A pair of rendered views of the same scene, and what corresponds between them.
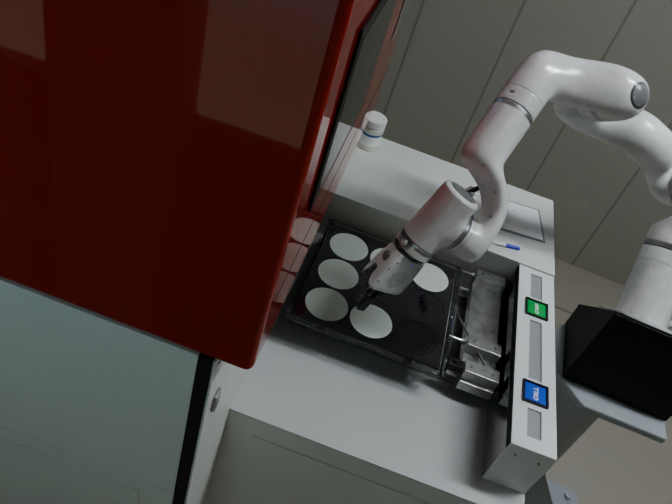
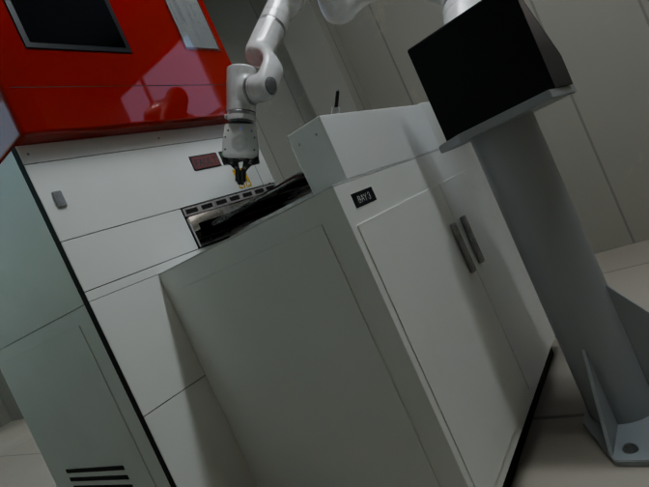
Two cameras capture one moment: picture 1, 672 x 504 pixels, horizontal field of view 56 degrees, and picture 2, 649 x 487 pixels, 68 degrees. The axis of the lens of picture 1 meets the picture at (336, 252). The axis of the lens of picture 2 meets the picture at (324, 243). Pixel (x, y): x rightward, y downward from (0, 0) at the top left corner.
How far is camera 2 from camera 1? 1.54 m
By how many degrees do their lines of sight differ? 50
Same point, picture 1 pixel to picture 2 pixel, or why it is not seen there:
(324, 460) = (214, 270)
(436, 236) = (233, 95)
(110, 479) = (70, 329)
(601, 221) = not seen: outside the picture
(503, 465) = (307, 165)
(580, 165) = (628, 133)
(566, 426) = (517, 190)
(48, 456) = (50, 339)
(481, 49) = not seen: hidden behind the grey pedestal
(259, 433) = (180, 282)
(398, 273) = (235, 137)
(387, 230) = not seen: hidden behind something
